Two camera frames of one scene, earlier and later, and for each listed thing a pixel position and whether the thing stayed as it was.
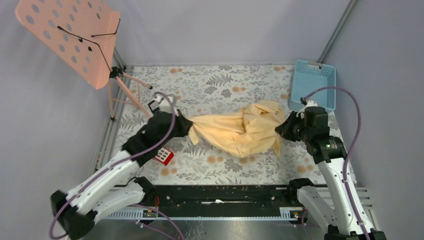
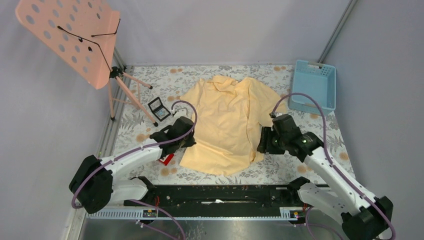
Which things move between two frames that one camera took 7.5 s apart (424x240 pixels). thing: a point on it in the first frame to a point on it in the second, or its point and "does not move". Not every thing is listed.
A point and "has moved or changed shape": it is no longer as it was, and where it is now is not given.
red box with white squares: (164, 155) does not move
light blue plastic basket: (308, 77) does not move
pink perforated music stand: (80, 36) does not move
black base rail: (214, 197) does not move
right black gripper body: (295, 129) to (272, 142)
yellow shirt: (255, 129) has moved or changed shape
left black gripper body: (180, 130) to (187, 142)
